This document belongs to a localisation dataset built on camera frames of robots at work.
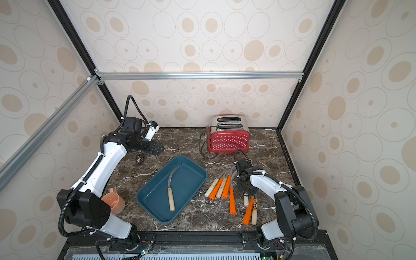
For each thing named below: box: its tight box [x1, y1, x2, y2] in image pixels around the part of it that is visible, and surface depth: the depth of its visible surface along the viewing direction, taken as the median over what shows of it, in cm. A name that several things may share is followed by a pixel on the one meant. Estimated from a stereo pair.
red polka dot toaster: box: [205, 114, 251, 154], surface depth 100 cm
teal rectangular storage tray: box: [136, 154, 208, 225], surface depth 91 cm
